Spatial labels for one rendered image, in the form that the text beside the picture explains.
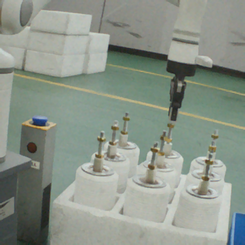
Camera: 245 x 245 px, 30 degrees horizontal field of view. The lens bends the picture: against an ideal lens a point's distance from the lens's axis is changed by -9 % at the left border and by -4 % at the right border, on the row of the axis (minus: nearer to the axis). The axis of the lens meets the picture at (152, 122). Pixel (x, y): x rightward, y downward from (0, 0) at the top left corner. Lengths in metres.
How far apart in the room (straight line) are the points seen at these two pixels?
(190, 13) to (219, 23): 5.16
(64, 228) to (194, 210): 0.29
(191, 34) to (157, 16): 5.43
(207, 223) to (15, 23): 0.58
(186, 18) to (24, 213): 0.64
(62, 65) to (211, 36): 2.99
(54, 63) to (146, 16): 3.03
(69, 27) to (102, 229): 2.92
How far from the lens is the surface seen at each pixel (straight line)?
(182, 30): 1.17
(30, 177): 1.13
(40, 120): 1.10
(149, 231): 0.99
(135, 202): 1.01
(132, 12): 6.75
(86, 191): 1.03
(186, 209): 1.00
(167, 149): 1.24
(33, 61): 3.96
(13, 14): 0.79
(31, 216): 1.18
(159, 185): 1.02
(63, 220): 1.04
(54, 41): 3.85
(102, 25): 6.95
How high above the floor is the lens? 0.60
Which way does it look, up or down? 13 degrees down
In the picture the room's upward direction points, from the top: 10 degrees clockwise
